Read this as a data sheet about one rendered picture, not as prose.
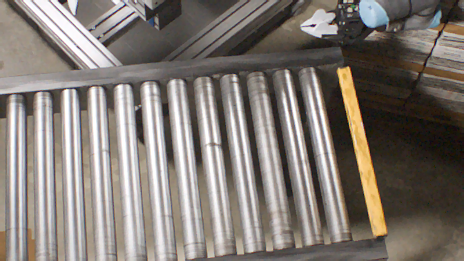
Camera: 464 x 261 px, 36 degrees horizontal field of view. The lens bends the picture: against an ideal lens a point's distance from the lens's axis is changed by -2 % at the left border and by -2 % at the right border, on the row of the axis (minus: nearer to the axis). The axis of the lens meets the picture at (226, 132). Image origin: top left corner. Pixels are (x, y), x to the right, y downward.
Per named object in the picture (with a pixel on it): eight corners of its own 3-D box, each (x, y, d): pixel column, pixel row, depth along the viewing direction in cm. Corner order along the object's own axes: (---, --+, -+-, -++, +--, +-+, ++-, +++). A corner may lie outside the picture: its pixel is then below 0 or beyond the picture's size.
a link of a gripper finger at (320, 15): (301, 6, 182) (336, 3, 183) (298, 20, 188) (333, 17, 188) (303, 16, 181) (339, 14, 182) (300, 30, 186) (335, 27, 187)
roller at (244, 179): (236, 80, 180) (241, 69, 176) (264, 262, 160) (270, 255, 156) (217, 80, 179) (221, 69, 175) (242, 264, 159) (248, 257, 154)
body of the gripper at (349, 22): (337, -3, 182) (382, -6, 183) (331, 17, 190) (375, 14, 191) (343, 22, 179) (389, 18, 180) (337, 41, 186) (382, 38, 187)
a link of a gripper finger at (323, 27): (303, 16, 181) (339, 14, 182) (300, 30, 186) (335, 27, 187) (305, 26, 180) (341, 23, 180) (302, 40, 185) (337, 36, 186)
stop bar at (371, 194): (349, 70, 177) (351, 65, 175) (387, 237, 158) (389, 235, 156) (336, 70, 176) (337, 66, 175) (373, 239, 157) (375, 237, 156)
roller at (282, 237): (262, 78, 181) (268, 67, 177) (292, 259, 161) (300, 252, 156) (242, 77, 180) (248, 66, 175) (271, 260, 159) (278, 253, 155)
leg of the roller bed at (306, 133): (299, 172, 251) (331, 70, 191) (302, 187, 249) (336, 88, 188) (283, 173, 251) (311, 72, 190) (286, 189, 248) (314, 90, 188)
